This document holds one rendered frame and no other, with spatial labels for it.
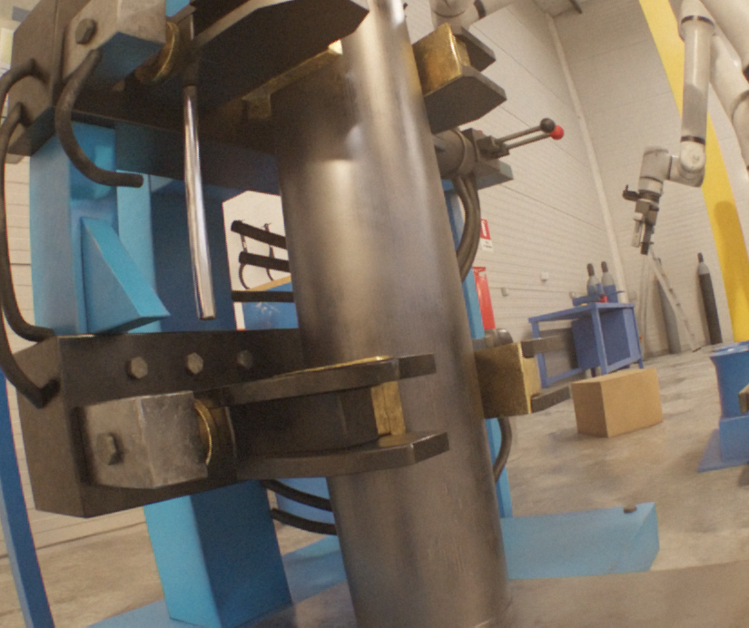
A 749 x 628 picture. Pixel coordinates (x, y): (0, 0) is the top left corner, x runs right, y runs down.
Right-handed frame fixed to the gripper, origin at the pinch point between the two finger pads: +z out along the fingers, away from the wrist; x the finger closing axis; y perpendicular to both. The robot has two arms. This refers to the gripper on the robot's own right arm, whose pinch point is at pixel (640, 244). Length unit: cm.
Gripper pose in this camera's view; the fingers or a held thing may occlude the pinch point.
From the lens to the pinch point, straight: 209.6
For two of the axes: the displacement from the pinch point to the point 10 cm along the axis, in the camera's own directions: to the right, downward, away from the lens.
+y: 7.9, 2.0, -5.8
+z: -2.3, 9.7, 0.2
